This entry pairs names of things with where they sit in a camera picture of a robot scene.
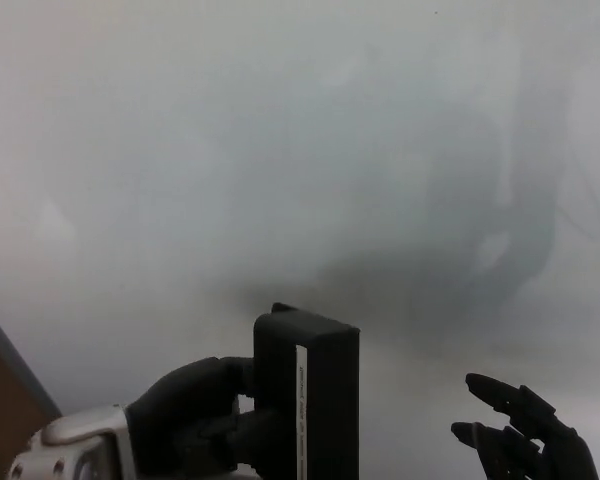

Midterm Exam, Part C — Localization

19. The white whiteboard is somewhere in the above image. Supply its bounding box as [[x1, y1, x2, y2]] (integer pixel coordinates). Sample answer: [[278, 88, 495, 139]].
[[0, 0, 600, 480]]

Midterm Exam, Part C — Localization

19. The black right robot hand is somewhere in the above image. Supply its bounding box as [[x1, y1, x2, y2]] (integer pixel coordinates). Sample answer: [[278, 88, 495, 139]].
[[450, 372, 599, 480]]

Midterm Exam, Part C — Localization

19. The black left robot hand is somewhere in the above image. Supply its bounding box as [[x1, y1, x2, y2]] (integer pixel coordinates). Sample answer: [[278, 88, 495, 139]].
[[126, 355, 256, 480]]

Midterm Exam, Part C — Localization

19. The brown wooden panel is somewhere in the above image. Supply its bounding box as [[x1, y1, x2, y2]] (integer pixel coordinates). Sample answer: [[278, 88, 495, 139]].
[[0, 328, 57, 480]]

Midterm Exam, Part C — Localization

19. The black magnetic marker holder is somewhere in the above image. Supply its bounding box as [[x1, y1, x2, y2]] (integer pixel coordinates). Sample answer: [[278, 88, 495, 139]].
[[252, 301, 361, 480]]

